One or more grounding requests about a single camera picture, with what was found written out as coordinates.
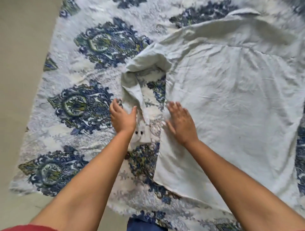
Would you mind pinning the person's right forearm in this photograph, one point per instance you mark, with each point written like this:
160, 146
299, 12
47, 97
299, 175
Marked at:
250, 190

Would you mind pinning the person's right hand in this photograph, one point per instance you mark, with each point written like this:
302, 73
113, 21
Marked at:
183, 128

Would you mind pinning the person's left hand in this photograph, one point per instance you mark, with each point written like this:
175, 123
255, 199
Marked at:
124, 121

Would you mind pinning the bed with blue patterned sheet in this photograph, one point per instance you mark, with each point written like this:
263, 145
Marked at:
71, 59

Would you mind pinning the person's left forearm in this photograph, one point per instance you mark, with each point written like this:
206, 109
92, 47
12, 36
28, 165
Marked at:
83, 190

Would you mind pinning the white long-sleeved shirt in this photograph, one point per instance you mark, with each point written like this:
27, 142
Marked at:
238, 95

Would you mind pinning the blue jeans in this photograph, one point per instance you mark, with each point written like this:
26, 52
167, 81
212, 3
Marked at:
143, 226

